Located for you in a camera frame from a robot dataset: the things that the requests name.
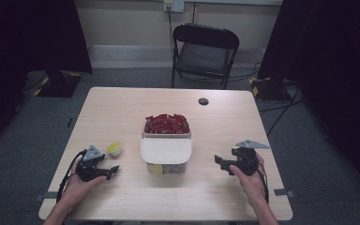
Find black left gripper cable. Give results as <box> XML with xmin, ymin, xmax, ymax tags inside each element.
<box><xmin>55</xmin><ymin>148</ymin><xmax>88</xmax><ymax>203</ymax></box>

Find person's right hand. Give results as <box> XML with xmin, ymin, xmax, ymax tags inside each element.
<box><xmin>229</xmin><ymin>152</ymin><xmax>267</xmax><ymax>207</ymax></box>

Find grey tape strip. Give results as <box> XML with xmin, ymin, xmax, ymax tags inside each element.
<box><xmin>33</xmin><ymin>190</ymin><xmax>58</xmax><ymax>202</ymax></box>
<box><xmin>273</xmin><ymin>187</ymin><xmax>295</xmax><ymax>198</ymax></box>

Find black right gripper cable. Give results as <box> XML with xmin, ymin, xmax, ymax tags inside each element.
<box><xmin>256</xmin><ymin>165</ymin><xmax>270</xmax><ymax>205</ymax></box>

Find black floor cables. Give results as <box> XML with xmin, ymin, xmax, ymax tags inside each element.
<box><xmin>228</xmin><ymin>61</ymin><xmax>263</xmax><ymax>84</ymax></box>

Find white box lid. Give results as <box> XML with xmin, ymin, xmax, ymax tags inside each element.
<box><xmin>140</xmin><ymin>137</ymin><xmax>193</xmax><ymax>166</ymax></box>

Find person's left hand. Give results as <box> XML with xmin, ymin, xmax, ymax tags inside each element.
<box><xmin>59</xmin><ymin>158</ymin><xmax>108</xmax><ymax>210</ymax></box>

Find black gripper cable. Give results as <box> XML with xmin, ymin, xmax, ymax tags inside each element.
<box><xmin>256</xmin><ymin>165</ymin><xmax>270</xmax><ymax>205</ymax></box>
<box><xmin>55</xmin><ymin>148</ymin><xmax>88</xmax><ymax>203</ymax></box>

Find tray of red items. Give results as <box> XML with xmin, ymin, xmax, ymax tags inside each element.
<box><xmin>143</xmin><ymin>113</ymin><xmax>191</xmax><ymax>135</ymax></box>

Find yellow jelly cup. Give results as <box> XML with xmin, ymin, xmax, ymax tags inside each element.
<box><xmin>106</xmin><ymin>142</ymin><xmax>123</xmax><ymax>158</ymax></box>
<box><xmin>146</xmin><ymin>162</ymin><xmax>164</xmax><ymax>175</ymax></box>

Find black folding chair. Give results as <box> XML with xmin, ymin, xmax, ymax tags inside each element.
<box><xmin>170</xmin><ymin>23</ymin><xmax>241</xmax><ymax>90</ymax></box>

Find black outlet cable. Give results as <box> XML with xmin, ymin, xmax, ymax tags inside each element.
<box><xmin>167</xmin><ymin>5</ymin><xmax>175</xmax><ymax>59</ymax></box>

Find beige storage box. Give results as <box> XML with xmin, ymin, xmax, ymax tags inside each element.
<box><xmin>140</xmin><ymin>120</ymin><xmax>193</xmax><ymax>175</ymax></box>

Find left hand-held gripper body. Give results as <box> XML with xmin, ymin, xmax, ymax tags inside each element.
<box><xmin>74</xmin><ymin>144</ymin><xmax>107</xmax><ymax>183</ymax></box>

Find black curtain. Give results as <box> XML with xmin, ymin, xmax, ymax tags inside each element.
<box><xmin>257</xmin><ymin>0</ymin><xmax>360</xmax><ymax>201</ymax></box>
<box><xmin>0</xmin><ymin>0</ymin><xmax>94</xmax><ymax>158</ymax></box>

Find white wall outlet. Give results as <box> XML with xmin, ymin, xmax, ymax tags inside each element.
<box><xmin>163</xmin><ymin>0</ymin><xmax>186</xmax><ymax>14</ymax></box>

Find black stand legs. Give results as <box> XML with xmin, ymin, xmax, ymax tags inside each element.
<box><xmin>258</xmin><ymin>83</ymin><xmax>306</xmax><ymax>137</ymax></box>

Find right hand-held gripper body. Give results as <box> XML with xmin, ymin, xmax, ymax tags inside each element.
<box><xmin>230</xmin><ymin>139</ymin><xmax>271</xmax><ymax>177</ymax></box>

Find striped black stand base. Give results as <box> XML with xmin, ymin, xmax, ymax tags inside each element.
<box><xmin>31</xmin><ymin>69</ymin><xmax>84</xmax><ymax>98</ymax></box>
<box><xmin>247</xmin><ymin>76</ymin><xmax>292</xmax><ymax>102</ymax></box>

